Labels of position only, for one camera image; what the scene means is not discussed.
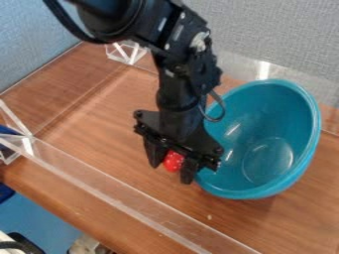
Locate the front clear acrylic barrier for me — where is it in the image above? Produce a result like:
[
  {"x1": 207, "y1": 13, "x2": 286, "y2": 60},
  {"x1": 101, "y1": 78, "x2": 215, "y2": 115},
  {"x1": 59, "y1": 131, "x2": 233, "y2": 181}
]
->
[{"x1": 0, "y1": 100, "x2": 261, "y2": 254}]

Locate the back clear acrylic barrier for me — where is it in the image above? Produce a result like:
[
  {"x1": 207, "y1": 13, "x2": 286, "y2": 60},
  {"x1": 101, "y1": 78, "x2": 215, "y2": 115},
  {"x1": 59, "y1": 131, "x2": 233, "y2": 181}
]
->
[{"x1": 105, "y1": 41, "x2": 339, "y2": 137}]

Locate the left clear acrylic barrier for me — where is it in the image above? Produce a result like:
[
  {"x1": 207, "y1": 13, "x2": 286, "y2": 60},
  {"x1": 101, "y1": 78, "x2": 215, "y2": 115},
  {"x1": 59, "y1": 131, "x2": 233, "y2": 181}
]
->
[{"x1": 0, "y1": 42, "x2": 79, "y2": 94}]

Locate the blue plastic bowl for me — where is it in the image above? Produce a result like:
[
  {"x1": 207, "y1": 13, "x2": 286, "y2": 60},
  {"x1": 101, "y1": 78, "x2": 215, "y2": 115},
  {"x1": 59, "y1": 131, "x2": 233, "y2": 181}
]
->
[{"x1": 195, "y1": 79, "x2": 322, "y2": 200}]

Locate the black white object below table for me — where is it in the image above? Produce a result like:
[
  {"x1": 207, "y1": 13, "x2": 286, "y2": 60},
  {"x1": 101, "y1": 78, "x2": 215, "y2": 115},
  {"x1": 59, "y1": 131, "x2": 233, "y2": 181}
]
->
[{"x1": 0, "y1": 231, "x2": 46, "y2": 254}]

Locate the clear acrylic barrier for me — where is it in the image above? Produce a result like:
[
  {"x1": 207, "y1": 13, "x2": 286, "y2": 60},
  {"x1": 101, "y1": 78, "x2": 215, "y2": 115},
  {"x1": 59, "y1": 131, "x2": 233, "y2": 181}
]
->
[
  {"x1": 105, "y1": 41, "x2": 339, "y2": 137},
  {"x1": 0, "y1": 42, "x2": 79, "y2": 94},
  {"x1": 0, "y1": 100, "x2": 261, "y2": 254}
]

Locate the black blue robot arm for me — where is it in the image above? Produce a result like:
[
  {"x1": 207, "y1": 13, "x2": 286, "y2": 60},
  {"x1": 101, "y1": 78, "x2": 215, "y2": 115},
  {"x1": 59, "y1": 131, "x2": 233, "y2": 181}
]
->
[{"x1": 69, "y1": 0, "x2": 225, "y2": 185}]

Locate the blue object at left edge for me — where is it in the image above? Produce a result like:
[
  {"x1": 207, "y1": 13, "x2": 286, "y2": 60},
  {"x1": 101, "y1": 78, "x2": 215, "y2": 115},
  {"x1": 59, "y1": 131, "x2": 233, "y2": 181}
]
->
[{"x1": 0, "y1": 124, "x2": 25, "y2": 204}]

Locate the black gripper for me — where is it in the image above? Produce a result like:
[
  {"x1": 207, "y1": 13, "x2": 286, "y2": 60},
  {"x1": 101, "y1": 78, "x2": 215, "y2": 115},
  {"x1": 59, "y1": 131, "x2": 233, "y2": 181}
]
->
[{"x1": 134, "y1": 107, "x2": 225, "y2": 185}]

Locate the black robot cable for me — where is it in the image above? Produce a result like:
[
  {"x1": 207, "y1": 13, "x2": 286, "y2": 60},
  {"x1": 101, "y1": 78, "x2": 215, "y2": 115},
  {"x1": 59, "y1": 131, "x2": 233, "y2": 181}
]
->
[{"x1": 42, "y1": 0, "x2": 107, "y2": 45}]

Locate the red strawberry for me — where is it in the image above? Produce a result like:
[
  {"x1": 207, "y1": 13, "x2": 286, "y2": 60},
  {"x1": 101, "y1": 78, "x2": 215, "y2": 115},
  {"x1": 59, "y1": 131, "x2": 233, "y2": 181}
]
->
[{"x1": 163, "y1": 151, "x2": 185, "y2": 173}]

